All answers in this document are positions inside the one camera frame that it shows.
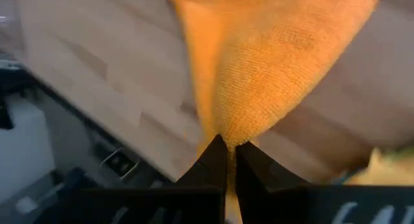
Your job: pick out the yellow microfiber towel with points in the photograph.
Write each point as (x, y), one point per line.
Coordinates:
(381, 172)

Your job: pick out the orange microfiber towel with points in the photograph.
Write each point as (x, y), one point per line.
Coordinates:
(258, 72)

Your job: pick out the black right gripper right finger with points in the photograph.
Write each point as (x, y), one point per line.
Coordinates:
(275, 198)

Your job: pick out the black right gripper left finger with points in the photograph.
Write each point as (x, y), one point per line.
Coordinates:
(194, 201)

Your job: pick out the green microfiber towel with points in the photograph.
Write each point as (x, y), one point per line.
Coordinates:
(404, 151)

